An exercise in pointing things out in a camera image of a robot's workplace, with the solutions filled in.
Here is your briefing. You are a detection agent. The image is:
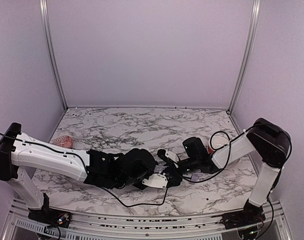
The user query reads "lilac folding umbrella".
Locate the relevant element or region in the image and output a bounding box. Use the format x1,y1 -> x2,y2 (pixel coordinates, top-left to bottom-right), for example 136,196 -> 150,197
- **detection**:
154,165 -> 200,182

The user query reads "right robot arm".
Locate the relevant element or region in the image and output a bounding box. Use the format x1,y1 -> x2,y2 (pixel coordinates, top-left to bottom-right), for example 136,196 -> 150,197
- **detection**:
157,118 -> 293,229

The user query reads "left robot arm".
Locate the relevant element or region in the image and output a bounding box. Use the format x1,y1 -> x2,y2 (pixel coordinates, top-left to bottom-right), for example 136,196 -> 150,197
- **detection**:
0,122 -> 167,228

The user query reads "orange white bowl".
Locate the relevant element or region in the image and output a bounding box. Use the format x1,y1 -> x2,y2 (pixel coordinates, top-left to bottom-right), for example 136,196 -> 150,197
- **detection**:
207,136 -> 229,154

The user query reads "red patterned bowl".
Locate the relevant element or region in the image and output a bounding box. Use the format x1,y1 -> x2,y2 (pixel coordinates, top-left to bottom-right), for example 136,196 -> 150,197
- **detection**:
51,135 -> 73,149

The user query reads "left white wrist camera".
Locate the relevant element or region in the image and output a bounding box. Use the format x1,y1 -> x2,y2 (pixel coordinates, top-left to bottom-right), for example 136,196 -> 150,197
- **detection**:
142,173 -> 168,189

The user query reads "aluminium front rail base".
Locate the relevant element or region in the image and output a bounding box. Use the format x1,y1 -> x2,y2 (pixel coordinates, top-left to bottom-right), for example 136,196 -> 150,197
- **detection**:
0,199 -> 293,240

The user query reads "right aluminium frame post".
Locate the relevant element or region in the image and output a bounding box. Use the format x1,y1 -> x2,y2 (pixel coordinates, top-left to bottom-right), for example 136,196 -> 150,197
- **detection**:
228,0 -> 261,115

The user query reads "aluminium frame post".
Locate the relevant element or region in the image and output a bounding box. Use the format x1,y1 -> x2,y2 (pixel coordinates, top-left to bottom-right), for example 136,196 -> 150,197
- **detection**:
228,0 -> 261,115
39,0 -> 68,112

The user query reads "left aluminium frame post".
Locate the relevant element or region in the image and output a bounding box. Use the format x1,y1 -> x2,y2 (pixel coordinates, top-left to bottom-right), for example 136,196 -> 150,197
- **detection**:
39,0 -> 68,112

